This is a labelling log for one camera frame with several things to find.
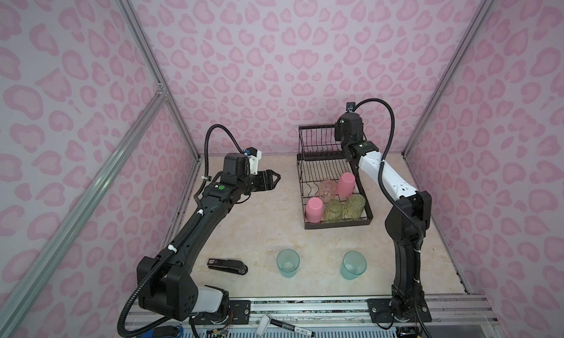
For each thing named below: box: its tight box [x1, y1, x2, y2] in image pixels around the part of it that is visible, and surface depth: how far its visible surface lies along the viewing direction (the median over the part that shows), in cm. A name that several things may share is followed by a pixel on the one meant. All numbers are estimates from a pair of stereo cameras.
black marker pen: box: [255, 313, 316, 338], surface depth 70 cm
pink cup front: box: [304, 196, 324, 224], surface depth 89 cm
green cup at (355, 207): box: [345, 193, 367, 222], surface depth 95 cm
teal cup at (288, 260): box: [276, 248, 301, 279], surface depth 78 cm
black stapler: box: [207, 258, 249, 275], surface depth 83 cm
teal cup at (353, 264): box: [340, 250, 368, 280], surface depth 77 cm
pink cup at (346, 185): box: [336, 171, 356, 199], surface depth 98 cm
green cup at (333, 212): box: [324, 199, 343, 222], surface depth 90 cm
